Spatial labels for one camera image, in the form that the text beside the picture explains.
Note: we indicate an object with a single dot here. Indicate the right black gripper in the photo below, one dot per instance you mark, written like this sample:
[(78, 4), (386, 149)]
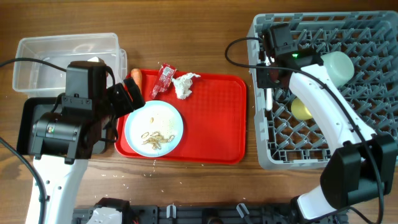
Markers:
[(265, 74)]

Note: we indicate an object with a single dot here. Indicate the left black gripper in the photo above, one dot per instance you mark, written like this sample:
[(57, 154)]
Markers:
[(125, 105)]

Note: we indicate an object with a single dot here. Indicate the white plastic spoon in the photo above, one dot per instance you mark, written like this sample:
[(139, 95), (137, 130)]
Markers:
[(269, 99)]

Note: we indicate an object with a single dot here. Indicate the yellow plastic cup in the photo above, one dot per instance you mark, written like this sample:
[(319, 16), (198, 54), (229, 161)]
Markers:
[(299, 110)]

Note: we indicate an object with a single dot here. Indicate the mint green bowl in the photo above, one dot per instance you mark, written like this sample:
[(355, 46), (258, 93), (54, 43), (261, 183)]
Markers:
[(339, 67)]

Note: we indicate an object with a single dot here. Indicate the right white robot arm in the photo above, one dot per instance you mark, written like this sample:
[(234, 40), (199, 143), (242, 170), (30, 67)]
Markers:
[(362, 162)]

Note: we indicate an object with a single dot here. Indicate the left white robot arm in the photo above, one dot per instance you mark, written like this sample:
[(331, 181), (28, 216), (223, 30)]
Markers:
[(56, 182)]

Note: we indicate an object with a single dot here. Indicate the grey dishwasher rack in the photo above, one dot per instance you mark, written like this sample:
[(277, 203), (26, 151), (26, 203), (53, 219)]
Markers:
[(369, 39)]

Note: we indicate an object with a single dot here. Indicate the orange carrot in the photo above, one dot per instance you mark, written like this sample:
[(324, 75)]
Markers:
[(136, 75)]

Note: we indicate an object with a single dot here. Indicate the red snack wrapper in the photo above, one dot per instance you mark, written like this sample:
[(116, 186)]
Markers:
[(163, 81)]

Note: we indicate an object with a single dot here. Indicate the light blue plate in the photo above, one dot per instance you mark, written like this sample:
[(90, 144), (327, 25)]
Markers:
[(135, 124)]

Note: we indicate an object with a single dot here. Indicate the crumpled white napkin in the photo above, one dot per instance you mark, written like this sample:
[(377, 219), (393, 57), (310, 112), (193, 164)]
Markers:
[(182, 85)]

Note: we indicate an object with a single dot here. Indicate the food scraps on plate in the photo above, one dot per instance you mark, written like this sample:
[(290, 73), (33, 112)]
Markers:
[(158, 132)]

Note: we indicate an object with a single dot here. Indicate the red serving tray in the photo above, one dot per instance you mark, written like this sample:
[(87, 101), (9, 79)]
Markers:
[(214, 119)]

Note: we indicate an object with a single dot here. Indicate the black plastic tray bin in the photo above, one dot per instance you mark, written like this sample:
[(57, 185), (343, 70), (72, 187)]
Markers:
[(25, 124)]

